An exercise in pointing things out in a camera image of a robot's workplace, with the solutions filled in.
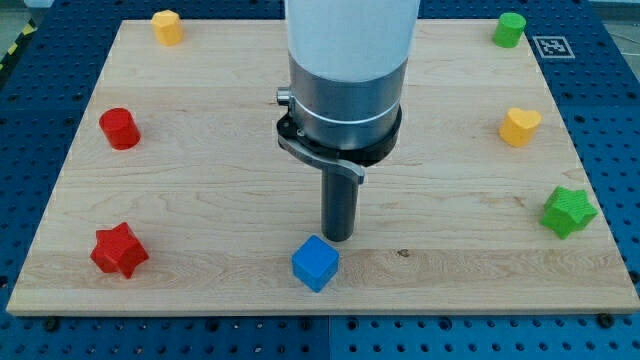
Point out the blue cube block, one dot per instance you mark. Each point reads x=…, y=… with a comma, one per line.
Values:
x=315, y=263

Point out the yellow heart block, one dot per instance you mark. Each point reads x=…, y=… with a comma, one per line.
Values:
x=519, y=126

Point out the green star block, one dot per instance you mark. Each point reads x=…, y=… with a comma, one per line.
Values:
x=566, y=211

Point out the white fiducial marker tag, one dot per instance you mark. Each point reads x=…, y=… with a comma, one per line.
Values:
x=553, y=47

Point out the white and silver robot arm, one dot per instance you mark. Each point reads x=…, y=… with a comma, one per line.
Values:
x=347, y=66

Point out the red cylinder block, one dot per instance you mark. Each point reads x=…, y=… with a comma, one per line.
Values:
x=119, y=128

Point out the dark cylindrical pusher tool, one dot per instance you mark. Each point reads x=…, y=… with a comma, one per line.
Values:
x=338, y=206

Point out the red star block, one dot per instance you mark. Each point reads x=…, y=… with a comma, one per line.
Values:
x=118, y=250

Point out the black tool clamp with lever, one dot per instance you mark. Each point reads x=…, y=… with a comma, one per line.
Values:
x=347, y=163

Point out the yellow hexagon block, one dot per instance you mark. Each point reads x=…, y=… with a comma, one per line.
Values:
x=167, y=27

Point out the green cylinder block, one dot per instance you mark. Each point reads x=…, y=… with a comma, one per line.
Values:
x=509, y=29

